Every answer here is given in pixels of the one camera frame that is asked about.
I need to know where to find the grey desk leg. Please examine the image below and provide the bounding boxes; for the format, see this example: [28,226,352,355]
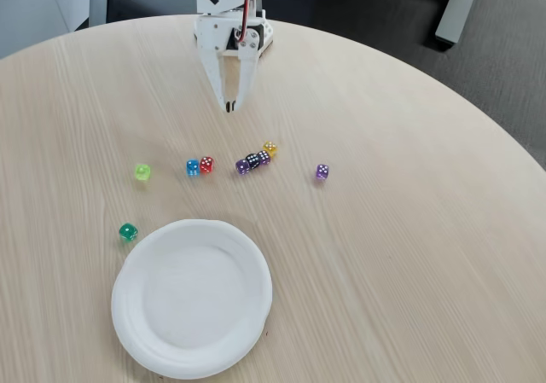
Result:
[434,0,483,47]

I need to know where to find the dark green translucent die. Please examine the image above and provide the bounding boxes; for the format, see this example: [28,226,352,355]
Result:
[118,223,139,243]

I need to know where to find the white cabinet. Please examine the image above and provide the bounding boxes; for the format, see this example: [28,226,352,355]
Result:
[0,0,107,59]

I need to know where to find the white paper plate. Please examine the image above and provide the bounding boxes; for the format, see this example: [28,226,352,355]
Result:
[110,218,274,380]

